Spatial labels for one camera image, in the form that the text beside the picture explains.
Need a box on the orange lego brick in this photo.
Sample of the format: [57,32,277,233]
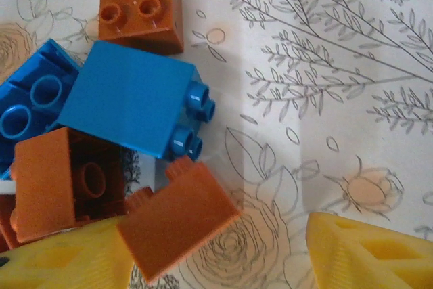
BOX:
[0,194,21,252]
[9,126,129,244]
[97,0,185,55]
[116,155,241,285]

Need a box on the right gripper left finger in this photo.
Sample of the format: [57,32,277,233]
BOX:
[0,216,136,289]

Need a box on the blue lego brick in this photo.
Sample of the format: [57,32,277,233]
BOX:
[0,38,82,181]
[57,40,217,163]

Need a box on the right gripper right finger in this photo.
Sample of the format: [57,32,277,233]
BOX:
[306,211,433,289]

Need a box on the floral table cloth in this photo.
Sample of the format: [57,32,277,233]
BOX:
[0,0,433,289]

